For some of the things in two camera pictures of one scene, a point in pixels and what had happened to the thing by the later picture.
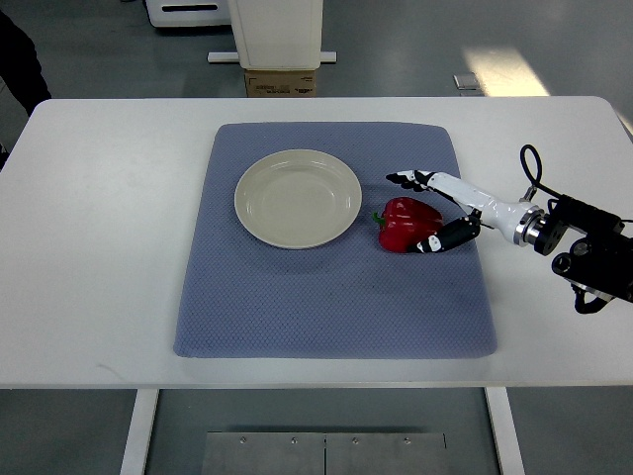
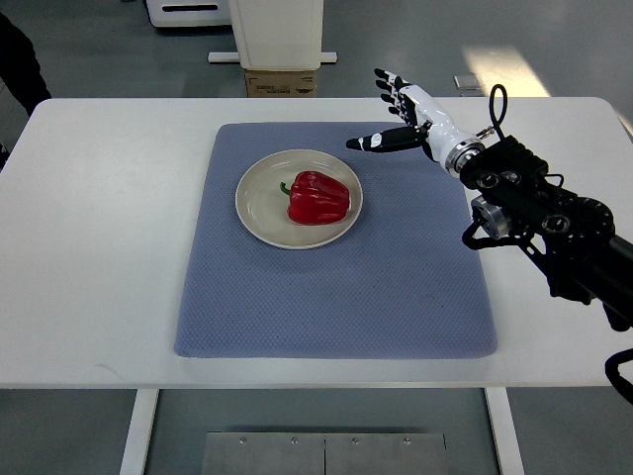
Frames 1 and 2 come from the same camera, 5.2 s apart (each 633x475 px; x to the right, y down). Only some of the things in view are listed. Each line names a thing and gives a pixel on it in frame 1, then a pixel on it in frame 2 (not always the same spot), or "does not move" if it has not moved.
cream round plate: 294,199 does not move
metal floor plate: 291,453 does not move
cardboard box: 280,83 does not move
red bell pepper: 405,223 to 316,198
